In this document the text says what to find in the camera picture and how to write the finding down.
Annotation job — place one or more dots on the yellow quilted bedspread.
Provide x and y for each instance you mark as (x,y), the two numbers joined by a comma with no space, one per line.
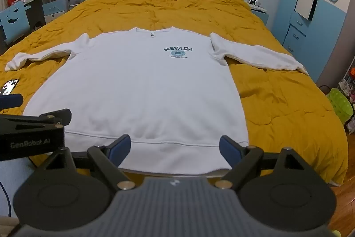
(166,4)

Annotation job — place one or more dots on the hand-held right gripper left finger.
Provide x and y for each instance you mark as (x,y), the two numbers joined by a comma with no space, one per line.
(119,150)

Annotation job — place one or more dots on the green plastic basket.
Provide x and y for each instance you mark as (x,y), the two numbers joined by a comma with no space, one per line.
(340,106)

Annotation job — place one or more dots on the white printed sweatshirt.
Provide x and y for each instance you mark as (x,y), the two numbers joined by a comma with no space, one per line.
(138,87)

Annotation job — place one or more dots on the black smartphone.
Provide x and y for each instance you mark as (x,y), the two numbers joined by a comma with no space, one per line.
(9,86)

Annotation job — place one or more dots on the blue and white wardrobe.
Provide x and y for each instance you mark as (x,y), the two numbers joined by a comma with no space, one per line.
(332,32)

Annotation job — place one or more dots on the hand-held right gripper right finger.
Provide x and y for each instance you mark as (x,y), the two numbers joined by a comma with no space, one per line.
(229,150)

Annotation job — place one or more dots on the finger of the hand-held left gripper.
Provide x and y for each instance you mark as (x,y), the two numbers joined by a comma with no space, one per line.
(11,101)
(59,116)

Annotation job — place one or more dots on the grey desk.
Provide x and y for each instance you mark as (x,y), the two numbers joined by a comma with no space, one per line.
(47,4)

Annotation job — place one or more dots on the blue nightstand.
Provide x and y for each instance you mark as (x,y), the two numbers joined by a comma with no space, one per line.
(260,15)

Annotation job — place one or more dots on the black and white headphones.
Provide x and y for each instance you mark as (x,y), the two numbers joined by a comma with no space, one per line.
(253,1)

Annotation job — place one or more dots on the colourful clutter pile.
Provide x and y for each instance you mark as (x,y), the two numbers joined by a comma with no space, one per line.
(349,87)

